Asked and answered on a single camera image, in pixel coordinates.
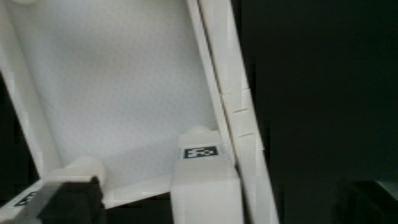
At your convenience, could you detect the white desk top tray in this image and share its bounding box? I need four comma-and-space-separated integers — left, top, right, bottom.
0, 0, 228, 207

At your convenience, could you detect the white obstacle fence frame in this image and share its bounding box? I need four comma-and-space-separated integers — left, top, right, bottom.
200, 0, 282, 224

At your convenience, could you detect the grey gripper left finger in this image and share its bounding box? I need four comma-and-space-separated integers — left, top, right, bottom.
38, 177, 107, 224

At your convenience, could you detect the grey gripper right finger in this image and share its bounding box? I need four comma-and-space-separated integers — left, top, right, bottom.
338, 181, 398, 224

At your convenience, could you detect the white desk leg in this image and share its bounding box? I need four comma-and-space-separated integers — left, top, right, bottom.
171, 126, 244, 224
0, 155, 111, 224

